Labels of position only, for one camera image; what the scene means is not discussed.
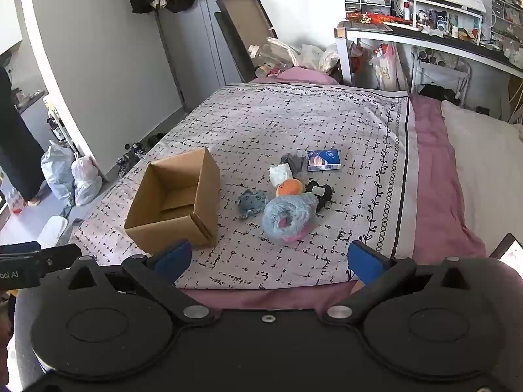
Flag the clear bag of snacks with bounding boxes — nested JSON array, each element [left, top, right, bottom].
[[369, 42, 408, 91]]

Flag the crumpled white plastic bags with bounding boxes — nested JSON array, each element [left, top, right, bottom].
[[267, 37, 341, 75]]

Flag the grey cloth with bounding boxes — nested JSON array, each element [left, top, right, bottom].
[[280, 152, 309, 173]]

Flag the white plastic bag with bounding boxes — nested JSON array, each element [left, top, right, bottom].
[[71, 155, 103, 207]]

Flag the grey plush toy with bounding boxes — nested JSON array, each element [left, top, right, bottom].
[[262, 193, 319, 243]]

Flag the grey plastic bag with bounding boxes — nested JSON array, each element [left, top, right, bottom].
[[40, 140, 76, 202]]

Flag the small grey-blue plush toy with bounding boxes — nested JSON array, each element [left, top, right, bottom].
[[239, 190, 268, 218]]

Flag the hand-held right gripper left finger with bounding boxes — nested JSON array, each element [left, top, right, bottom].
[[67, 239, 217, 328]]

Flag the grey drawer organiser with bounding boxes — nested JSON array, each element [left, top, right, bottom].
[[344, 0, 396, 20]]

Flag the white desk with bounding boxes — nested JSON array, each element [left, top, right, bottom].
[[334, 20, 523, 90]]

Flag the orange plush ball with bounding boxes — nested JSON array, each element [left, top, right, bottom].
[[276, 178, 305, 197]]

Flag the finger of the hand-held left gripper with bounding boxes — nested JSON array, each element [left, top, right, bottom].
[[32, 244, 82, 273]]

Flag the white pillow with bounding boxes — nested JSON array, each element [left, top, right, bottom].
[[440, 100, 523, 259]]

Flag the brown cardboard box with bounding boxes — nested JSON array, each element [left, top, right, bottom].
[[124, 147, 222, 254]]

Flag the blue tissue packet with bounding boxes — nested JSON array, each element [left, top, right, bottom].
[[306, 149, 342, 172]]

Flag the black-patterned white blanket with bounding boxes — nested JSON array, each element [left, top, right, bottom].
[[70, 83, 419, 290]]

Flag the white wire rack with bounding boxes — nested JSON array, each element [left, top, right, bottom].
[[410, 46, 471, 104]]

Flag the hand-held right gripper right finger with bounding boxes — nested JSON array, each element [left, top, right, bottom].
[[324, 240, 471, 328]]

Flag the open laptop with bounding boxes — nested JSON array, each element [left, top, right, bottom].
[[488, 232, 523, 280]]

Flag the grey door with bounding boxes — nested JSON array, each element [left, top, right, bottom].
[[154, 0, 246, 112]]

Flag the white round bin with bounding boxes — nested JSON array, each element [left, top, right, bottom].
[[36, 215, 69, 250]]

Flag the white desk shelf riser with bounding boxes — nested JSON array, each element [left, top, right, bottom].
[[410, 0, 483, 45]]

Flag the pink bed sheet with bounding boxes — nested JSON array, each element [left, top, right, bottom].
[[182, 66, 487, 311]]

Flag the clear plastic bottle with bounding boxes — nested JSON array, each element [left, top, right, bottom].
[[248, 43, 283, 67]]

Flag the black floor item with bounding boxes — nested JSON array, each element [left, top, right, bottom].
[[116, 142, 146, 169]]

